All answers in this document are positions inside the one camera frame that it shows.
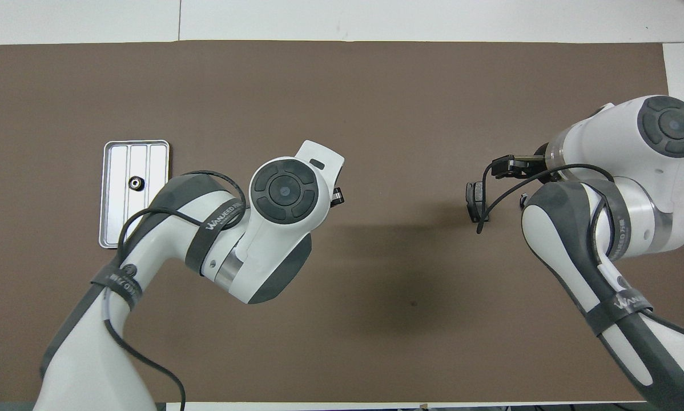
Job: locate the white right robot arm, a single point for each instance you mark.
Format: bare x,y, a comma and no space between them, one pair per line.
670,125

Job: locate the brown table mat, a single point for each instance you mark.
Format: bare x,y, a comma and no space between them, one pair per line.
376,85

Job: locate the silver metal tray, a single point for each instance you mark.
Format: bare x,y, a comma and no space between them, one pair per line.
119,171

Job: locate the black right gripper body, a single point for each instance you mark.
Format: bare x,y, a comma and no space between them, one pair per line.
543,165

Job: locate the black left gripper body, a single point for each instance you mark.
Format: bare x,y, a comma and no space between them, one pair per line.
338,197

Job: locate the rectangular dark brake pad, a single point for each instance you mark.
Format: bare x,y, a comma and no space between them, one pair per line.
474,197

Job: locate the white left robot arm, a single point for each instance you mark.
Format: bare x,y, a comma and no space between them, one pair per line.
285,191

